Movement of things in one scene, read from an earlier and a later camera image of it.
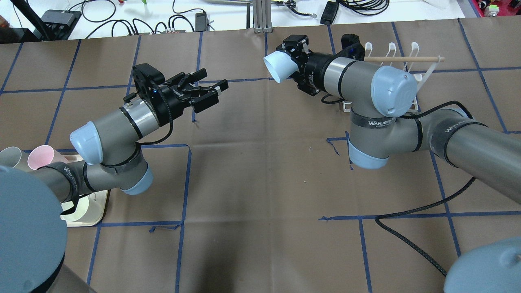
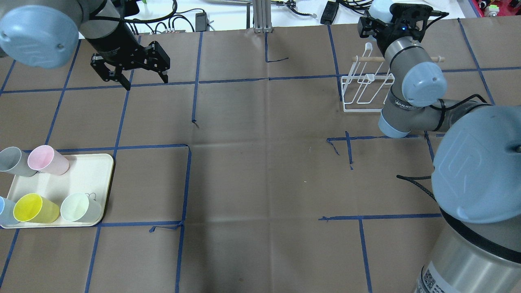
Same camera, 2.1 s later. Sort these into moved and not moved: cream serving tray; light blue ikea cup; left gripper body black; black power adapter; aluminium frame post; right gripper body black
Moved: left gripper body black; cream serving tray; right gripper body black; light blue ikea cup
Not moved: aluminium frame post; black power adapter
